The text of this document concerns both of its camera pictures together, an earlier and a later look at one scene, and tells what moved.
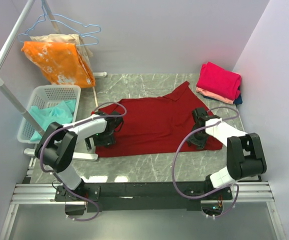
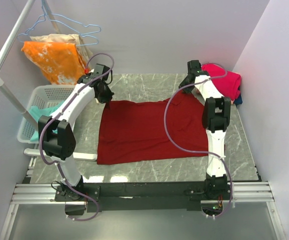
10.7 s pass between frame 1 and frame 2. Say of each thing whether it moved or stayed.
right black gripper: moved
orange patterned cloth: stayed
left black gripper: moved
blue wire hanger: stayed
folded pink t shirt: stayed
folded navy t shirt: stayed
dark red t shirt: moved
